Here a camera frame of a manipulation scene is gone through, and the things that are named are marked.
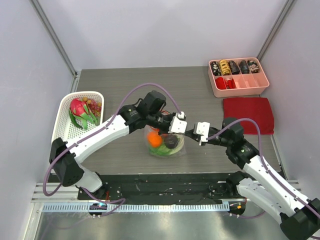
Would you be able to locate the red cloth in box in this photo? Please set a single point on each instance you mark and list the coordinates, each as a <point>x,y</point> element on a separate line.
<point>225,83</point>

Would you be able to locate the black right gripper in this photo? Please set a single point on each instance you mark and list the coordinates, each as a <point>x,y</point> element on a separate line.
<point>194,135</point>

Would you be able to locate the dark brown mangosteen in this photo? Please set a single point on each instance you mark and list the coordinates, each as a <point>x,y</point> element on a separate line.
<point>171,141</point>

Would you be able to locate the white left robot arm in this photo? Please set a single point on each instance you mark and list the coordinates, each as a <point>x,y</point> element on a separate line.
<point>66,157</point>

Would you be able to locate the clear zip bag orange zipper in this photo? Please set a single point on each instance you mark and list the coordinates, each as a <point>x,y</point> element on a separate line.
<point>148,129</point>

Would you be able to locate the pink divided storage box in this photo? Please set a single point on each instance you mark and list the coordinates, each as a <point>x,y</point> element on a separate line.
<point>246,84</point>

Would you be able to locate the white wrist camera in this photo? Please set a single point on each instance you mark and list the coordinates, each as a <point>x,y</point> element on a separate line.
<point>178,124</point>
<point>201,129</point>

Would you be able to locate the floral patterned roll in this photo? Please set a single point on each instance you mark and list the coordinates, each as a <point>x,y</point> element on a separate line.
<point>253,66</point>

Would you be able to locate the yellow patterned roll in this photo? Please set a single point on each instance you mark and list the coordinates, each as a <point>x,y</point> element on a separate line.
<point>224,67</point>

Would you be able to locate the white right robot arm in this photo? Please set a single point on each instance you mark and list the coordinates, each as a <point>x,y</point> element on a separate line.
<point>297,214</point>

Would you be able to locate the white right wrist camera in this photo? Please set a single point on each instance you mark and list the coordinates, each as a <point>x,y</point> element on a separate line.
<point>201,129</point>

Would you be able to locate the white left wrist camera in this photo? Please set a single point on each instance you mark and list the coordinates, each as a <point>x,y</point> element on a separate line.
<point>178,124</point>

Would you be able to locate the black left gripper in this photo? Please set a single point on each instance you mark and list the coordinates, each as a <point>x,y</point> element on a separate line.
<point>165,131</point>

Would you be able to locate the slotted cable duct rail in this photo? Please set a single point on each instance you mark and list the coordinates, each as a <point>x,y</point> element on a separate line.
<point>95,207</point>

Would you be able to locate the orange tangerine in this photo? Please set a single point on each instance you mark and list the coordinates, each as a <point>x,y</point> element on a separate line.
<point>154,139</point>

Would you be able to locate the black patterned roll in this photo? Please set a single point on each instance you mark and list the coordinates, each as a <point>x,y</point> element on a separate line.
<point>244,68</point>
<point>215,68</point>

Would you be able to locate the white perforated plastic basket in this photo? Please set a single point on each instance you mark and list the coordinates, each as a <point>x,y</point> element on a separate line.
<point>67,127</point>

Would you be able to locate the pink dragon fruit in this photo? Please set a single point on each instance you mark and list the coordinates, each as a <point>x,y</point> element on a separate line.
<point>80,114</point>

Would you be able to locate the dark red folded cloth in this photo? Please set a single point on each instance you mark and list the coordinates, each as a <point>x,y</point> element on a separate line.
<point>257,109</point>

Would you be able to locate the dark patterned roll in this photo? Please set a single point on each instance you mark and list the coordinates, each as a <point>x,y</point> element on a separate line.
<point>235,70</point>

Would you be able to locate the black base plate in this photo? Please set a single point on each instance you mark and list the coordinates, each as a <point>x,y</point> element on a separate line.
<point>170,189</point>

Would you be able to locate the red grape bunch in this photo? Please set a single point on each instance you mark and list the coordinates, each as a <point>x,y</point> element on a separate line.
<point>94,106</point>

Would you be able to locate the green lettuce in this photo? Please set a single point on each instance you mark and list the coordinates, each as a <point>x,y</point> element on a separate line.
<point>163,151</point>

